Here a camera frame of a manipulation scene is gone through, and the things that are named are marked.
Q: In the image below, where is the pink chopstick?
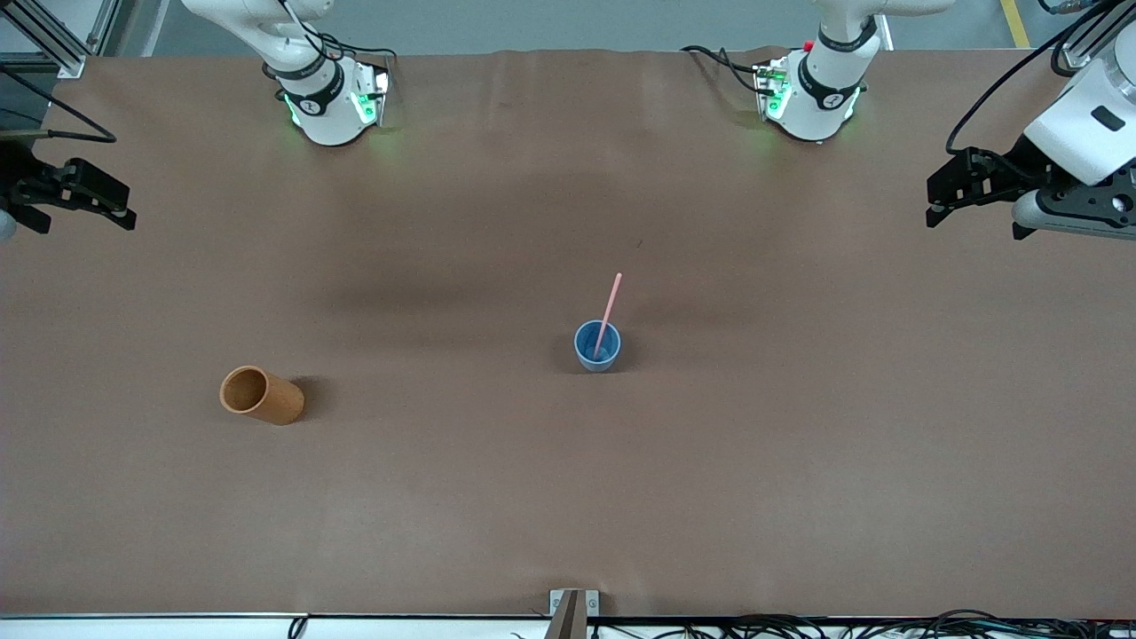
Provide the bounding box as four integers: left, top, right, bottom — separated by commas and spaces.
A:
592, 272, 624, 358

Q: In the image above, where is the blue cup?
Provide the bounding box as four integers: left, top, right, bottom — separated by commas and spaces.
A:
573, 319, 623, 374

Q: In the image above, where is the orange cylindrical cup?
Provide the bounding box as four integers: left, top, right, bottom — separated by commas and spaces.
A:
219, 366, 305, 426

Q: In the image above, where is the brown table cover sheet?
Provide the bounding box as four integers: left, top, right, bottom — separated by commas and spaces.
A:
0, 46, 1136, 620

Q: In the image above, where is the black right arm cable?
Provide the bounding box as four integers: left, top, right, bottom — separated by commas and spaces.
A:
0, 67, 118, 145

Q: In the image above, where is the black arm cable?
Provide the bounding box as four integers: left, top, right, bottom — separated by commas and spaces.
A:
0, 67, 118, 145
945, 0, 1119, 156

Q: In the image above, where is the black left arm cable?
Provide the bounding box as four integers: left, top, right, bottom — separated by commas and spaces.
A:
945, 0, 1119, 156

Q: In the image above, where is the aluminium frame profile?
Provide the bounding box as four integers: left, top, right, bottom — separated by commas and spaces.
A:
0, 0, 121, 79

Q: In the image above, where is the black left base cable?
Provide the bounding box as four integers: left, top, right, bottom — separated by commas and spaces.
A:
681, 44, 766, 95

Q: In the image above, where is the black base cable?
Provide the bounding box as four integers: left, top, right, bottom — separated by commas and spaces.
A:
681, 44, 766, 95
271, 0, 397, 100

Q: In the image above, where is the black right base cable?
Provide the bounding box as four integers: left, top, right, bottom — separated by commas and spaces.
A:
271, 0, 397, 100

